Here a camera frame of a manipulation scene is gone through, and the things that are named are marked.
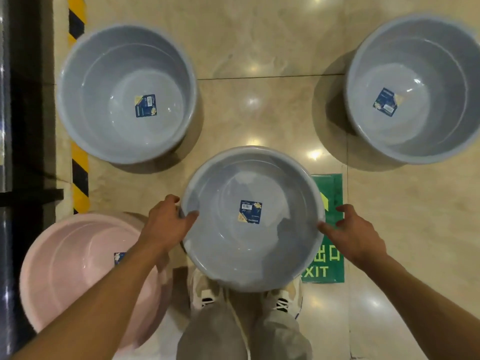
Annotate white sneaker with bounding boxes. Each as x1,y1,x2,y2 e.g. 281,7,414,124
189,267,226,310
262,279,304,319

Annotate grey plastic basin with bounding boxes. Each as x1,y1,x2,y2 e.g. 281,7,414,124
344,14,480,166
179,145,326,293
56,24,199,165

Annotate pink plastic basin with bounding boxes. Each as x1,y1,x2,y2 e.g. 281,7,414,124
19,212,173,353

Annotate green floor exit sign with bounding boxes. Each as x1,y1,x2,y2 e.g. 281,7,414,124
301,174,345,284

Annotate person's right hand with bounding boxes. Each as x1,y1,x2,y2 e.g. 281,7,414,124
316,204,388,273

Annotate person's left forearm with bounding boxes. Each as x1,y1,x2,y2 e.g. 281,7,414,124
11,241,168,360

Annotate person's right forearm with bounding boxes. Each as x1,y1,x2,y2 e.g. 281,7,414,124
363,252,480,360

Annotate grey trousers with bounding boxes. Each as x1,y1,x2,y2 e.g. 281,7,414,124
176,295,314,360

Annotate yellow black hazard tape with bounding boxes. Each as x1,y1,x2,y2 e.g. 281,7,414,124
67,0,91,215

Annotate person's left hand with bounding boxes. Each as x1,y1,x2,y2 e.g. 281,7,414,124
137,193,200,256

